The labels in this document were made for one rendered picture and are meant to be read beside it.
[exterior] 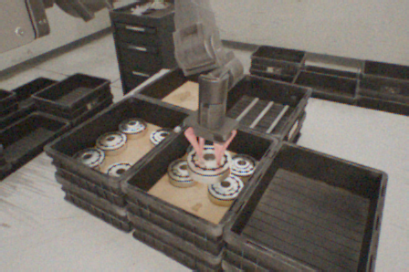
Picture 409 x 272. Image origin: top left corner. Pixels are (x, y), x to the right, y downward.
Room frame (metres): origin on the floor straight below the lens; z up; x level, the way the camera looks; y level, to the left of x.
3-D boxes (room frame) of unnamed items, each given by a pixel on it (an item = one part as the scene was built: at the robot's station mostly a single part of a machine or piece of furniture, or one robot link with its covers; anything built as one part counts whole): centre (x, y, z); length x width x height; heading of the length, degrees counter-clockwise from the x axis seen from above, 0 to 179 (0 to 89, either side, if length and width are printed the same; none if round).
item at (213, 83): (0.55, -0.02, 1.22); 0.07 x 0.06 x 0.07; 154
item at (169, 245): (0.68, -0.01, 0.76); 0.40 x 0.30 x 0.12; 150
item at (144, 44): (2.64, 0.39, 0.45); 0.60 x 0.45 x 0.90; 155
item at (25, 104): (1.97, 1.20, 0.31); 0.40 x 0.30 x 0.34; 155
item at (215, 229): (0.68, -0.01, 0.92); 0.40 x 0.30 x 0.02; 150
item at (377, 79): (2.05, -1.33, 0.37); 0.40 x 0.30 x 0.45; 65
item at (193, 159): (0.55, -0.01, 1.04); 0.10 x 0.10 x 0.01
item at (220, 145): (0.54, -0.02, 1.09); 0.07 x 0.07 x 0.09; 59
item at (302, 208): (0.53, -0.27, 0.87); 0.40 x 0.30 x 0.11; 150
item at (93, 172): (0.83, 0.25, 0.92); 0.40 x 0.30 x 0.02; 150
